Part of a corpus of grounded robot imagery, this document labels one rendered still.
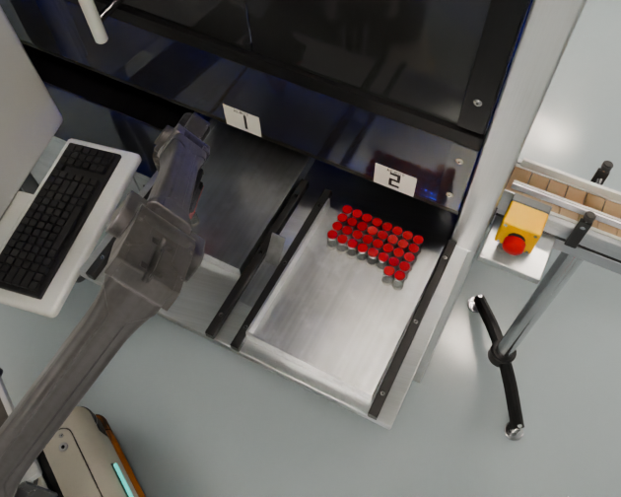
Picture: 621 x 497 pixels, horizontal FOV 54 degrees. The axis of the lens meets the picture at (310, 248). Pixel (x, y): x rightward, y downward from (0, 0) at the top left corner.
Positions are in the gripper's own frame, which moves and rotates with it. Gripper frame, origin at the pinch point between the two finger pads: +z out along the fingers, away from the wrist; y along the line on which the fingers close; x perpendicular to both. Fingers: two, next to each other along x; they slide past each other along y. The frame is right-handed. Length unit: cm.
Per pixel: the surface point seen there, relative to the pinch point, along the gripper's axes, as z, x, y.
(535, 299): 37, -81, 13
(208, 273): 4.2, -6.8, -11.1
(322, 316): 3.5, -31.5, -15.6
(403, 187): -8.7, -42.4, 8.8
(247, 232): 4.1, -12.2, -0.1
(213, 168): 4.5, -0.2, 14.6
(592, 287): 92, -116, 50
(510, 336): 63, -82, 13
